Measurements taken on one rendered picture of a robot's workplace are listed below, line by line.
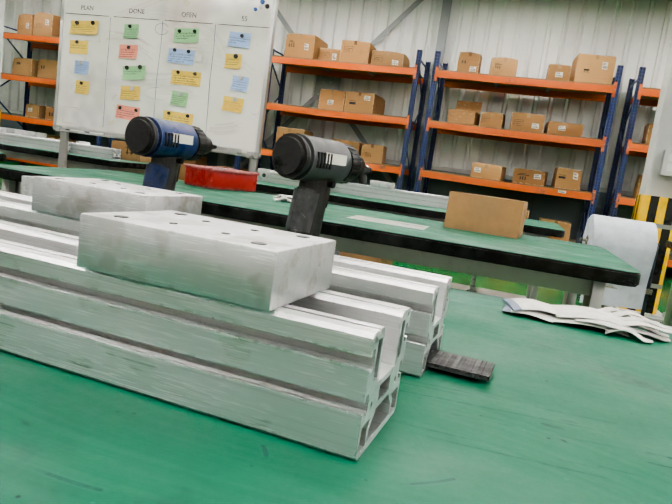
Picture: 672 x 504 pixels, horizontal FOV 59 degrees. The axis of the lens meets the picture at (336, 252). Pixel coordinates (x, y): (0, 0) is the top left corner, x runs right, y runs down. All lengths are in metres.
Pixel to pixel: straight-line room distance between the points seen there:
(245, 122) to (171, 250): 3.27
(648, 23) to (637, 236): 7.64
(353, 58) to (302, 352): 10.22
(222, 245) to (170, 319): 0.07
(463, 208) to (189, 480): 2.23
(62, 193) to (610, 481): 0.61
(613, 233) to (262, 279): 3.74
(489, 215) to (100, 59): 2.76
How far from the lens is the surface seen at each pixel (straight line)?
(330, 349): 0.40
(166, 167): 0.97
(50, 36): 13.64
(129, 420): 0.43
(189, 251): 0.42
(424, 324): 0.56
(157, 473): 0.37
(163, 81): 3.99
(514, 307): 0.95
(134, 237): 0.44
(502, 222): 2.50
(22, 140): 5.57
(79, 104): 4.34
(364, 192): 4.36
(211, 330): 0.42
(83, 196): 0.73
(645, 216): 6.09
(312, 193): 0.80
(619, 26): 11.35
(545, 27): 11.29
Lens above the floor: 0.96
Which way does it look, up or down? 8 degrees down
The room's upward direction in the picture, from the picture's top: 8 degrees clockwise
